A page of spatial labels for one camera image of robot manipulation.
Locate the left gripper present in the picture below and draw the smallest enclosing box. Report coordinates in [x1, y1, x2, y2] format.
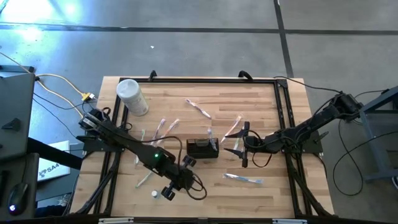
[160, 154, 201, 202]

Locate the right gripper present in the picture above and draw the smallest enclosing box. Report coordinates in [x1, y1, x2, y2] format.
[223, 121, 269, 169]

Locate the sticks cluster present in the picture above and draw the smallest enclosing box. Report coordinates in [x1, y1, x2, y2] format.
[220, 114, 243, 144]
[154, 118, 181, 147]

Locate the purple toothbrush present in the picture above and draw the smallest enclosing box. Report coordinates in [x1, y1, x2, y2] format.
[185, 98, 213, 120]

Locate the white wipes canister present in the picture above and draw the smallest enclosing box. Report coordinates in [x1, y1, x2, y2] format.
[116, 78, 150, 117]

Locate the white printed box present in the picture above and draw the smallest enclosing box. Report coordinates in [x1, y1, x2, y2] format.
[37, 139, 72, 182]

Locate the black support beam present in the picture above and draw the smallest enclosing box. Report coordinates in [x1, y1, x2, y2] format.
[27, 136, 83, 170]

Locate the blue-grey metal stand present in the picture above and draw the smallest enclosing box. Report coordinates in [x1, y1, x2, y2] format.
[344, 85, 398, 184]

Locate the black computer mouse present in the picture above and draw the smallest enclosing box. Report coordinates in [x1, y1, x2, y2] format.
[6, 182, 29, 216]

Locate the grey side desk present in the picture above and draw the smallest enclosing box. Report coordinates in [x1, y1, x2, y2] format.
[0, 64, 40, 220]

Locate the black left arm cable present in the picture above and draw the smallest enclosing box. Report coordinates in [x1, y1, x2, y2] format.
[161, 136, 208, 201]

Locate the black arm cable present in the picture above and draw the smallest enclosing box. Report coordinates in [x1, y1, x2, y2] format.
[247, 129, 274, 169]
[161, 136, 208, 201]

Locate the black wire rack caddy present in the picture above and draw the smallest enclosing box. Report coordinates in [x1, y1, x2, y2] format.
[186, 138, 220, 160]

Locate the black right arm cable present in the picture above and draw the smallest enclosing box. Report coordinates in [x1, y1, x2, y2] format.
[247, 129, 274, 169]

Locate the black aluminium table frame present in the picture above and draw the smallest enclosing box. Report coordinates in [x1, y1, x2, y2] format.
[74, 77, 332, 218]

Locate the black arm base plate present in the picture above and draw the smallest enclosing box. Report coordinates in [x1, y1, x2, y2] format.
[277, 129, 330, 154]
[76, 134, 126, 154]

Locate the white edge bracket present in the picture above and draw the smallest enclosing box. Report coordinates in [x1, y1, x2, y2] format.
[272, 218, 308, 224]
[98, 217, 135, 224]

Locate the black power cable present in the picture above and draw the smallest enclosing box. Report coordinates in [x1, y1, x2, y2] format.
[272, 75, 345, 95]

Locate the black looped floor cable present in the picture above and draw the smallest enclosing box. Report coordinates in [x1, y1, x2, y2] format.
[331, 119, 398, 197]

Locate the yellow floor cable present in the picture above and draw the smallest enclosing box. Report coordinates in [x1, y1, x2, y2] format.
[0, 51, 96, 121]

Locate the black desk bracket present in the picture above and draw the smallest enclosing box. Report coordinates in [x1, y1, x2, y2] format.
[1, 118, 22, 131]

